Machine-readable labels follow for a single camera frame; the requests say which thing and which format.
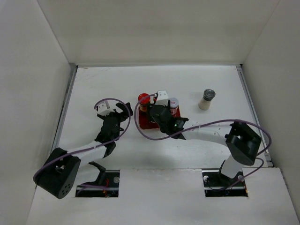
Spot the white lid condiment jar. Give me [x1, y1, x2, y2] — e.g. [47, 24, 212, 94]
[169, 97, 179, 115]

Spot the red lid chili sauce jar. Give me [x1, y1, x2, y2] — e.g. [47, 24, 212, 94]
[138, 93, 150, 112]

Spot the clear cap salt grinder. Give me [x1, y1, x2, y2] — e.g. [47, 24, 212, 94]
[198, 89, 216, 111]

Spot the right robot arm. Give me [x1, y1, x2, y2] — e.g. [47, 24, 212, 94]
[149, 105, 262, 187]

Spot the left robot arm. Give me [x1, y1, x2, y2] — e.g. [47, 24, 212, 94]
[33, 98, 133, 199]

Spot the red lacquer tray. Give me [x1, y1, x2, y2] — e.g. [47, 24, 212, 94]
[138, 104, 180, 130]

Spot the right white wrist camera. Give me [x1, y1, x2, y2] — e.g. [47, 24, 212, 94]
[155, 90, 169, 106]

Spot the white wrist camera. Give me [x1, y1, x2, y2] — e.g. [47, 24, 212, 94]
[155, 90, 169, 106]
[97, 103, 114, 116]

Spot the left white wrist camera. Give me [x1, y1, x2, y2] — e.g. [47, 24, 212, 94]
[97, 103, 114, 116]

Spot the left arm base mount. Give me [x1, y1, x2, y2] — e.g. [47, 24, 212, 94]
[75, 161, 120, 198]

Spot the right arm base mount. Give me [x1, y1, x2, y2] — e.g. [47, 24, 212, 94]
[202, 170, 248, 197]

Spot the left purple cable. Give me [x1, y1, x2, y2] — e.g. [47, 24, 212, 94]
[33, 98, 132, 182]

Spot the purple cable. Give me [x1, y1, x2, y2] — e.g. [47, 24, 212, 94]
[134, 93, 274, 188]
[33, 98, 132, 182]

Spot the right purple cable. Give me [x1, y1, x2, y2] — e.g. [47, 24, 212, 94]
[134, 93, 274, 188]

